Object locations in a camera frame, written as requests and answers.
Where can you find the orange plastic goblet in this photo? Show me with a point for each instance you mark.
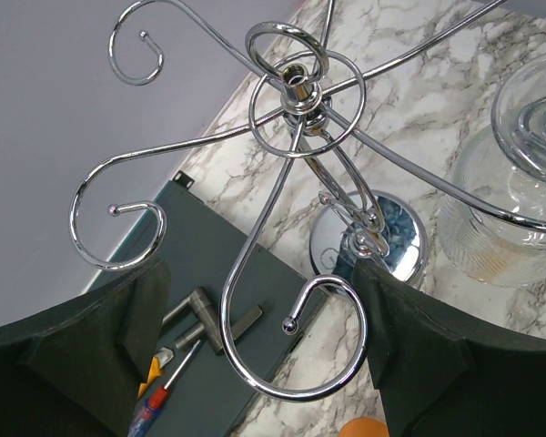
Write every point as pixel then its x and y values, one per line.
pixel 364 427

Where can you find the ribbed clear wine glass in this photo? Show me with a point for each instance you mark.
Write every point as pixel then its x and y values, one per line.
pixel 503 165

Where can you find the dark grey tray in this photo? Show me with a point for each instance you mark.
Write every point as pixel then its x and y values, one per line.
pixel 200 248

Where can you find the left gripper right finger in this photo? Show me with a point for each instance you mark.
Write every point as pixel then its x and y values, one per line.
pixel 441 371

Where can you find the tall chrome glass rack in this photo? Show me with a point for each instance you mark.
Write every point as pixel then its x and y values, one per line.
pixel 340 91

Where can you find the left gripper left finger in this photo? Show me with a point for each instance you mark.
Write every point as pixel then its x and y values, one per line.
pixel 75 369

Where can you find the red blue screwdriver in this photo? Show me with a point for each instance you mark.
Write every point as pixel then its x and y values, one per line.
pixel 152 408

